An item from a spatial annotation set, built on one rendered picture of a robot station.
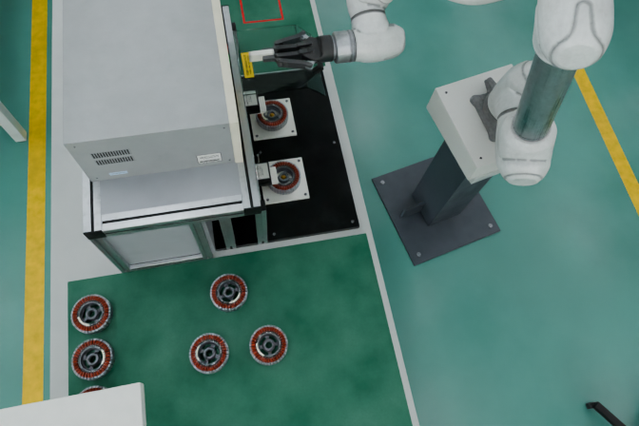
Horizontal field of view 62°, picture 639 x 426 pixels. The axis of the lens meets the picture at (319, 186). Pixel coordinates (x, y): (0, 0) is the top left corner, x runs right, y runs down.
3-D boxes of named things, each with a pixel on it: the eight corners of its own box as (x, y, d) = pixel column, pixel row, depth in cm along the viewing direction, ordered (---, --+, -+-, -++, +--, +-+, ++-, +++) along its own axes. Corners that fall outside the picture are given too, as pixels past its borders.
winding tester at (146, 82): (223, 33, 159) (217, -19, 140) (243, 162, 142) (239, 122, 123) (87, 47, 153) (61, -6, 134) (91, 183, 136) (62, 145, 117)
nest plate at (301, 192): (300, 158, 182) (301, 157, 181) (309, 198, 176) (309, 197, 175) (258, 164, 180) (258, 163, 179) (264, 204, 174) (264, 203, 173)
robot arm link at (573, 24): (544, 131, 174) (546, 194, 166) (493, 130, 177) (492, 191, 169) (627, -51, 103) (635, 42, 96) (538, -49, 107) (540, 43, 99)
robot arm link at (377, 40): (351, 69, 157) (344, 27, 158) (401, 64, 159) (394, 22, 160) (358, 57, 146) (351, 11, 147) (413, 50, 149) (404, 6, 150)
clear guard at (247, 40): (311, 35, 175) (312, 23, 169) (325, 96, 165) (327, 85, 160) (211, 46, 170) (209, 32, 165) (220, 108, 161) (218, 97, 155)
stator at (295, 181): (297, 163, 180) (298, 157, 177) (302, 192, 176) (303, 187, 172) (264, 166, 178) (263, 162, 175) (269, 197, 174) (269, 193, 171)
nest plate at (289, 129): (289, 99, 192) (289, 97, 190) (297, 135, 186) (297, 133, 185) (247, 105, 189) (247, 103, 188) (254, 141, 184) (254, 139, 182)
